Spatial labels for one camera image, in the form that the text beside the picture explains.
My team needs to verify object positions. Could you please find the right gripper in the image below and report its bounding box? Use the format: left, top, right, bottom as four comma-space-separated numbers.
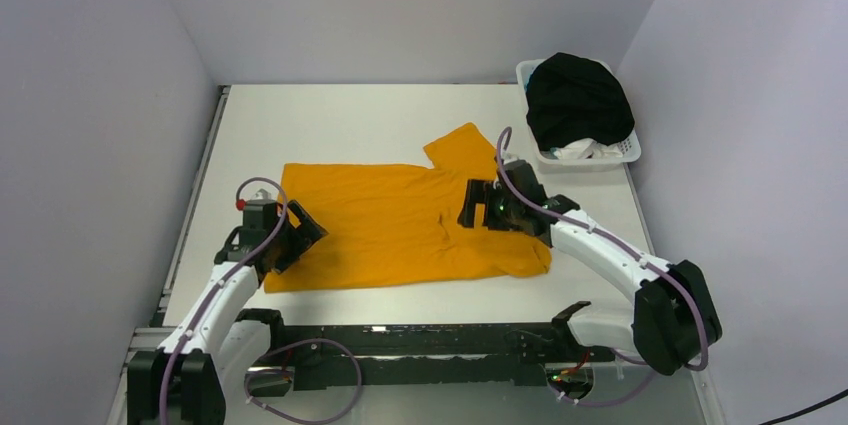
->
458, 178, 523, 231

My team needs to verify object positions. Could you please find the yellow t shirt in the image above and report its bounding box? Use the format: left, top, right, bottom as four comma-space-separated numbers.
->
264, 123, 552, 293

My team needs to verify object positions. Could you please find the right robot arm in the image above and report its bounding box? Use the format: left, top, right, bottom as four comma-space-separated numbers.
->
457, 160, 723, 375

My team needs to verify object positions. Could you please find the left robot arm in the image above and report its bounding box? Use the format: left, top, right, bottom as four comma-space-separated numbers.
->
126, 199, 327, 424

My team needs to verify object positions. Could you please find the white garment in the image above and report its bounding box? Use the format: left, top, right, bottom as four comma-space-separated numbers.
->
550, 138, 624, 160

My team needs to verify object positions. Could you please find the black t shirt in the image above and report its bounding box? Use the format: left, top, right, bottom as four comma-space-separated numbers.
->
525, 52, 635, 148

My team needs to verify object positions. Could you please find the white laundry basket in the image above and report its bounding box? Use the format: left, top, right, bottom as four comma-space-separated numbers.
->
515, 58, 643, 175

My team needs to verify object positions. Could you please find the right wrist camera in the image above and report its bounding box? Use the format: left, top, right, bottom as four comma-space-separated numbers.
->
499, 152, 524, 169

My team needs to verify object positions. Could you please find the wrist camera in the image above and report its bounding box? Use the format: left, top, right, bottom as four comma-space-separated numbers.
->
236, 189, 272, 211
499, 152, 524, 169

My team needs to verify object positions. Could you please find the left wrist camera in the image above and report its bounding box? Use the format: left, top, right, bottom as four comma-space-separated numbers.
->
236, 189, 272, 211

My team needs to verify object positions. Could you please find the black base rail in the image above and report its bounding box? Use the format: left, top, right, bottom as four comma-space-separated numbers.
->
248, 322, 612, 398

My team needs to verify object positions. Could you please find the black cable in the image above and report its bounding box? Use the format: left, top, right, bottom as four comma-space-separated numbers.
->
758, 390, 848, 425

